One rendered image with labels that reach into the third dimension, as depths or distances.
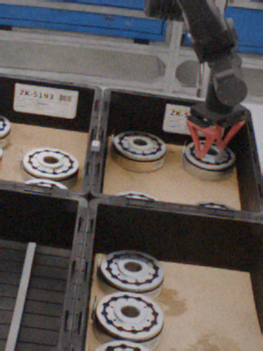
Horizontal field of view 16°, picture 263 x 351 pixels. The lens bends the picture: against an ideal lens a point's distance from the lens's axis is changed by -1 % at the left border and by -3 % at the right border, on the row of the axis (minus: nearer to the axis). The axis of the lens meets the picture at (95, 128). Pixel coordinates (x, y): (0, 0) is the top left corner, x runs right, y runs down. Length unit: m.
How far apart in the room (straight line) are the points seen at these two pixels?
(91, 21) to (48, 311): 2.31
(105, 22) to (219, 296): 2.24
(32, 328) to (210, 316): 0.28
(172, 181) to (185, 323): 0.41
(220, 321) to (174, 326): 0.08
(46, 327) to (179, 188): 0.48
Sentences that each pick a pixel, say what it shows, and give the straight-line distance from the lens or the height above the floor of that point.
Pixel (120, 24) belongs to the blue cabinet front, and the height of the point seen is 0.37.
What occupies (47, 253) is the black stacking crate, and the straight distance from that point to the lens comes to 1.53.
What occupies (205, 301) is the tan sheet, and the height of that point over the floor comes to 0.83.
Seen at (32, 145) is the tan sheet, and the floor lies 0.83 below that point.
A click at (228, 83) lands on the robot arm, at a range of 1.63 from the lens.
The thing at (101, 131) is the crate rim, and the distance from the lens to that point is 1.69.
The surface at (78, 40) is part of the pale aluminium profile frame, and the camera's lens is 3.62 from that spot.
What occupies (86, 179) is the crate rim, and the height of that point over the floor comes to 0.93.
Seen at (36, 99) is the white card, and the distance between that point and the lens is 1.85.
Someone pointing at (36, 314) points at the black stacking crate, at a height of 0.83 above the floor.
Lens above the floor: 1.75
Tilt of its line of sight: 29 degrees down
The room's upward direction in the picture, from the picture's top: 8 degrees clockwise
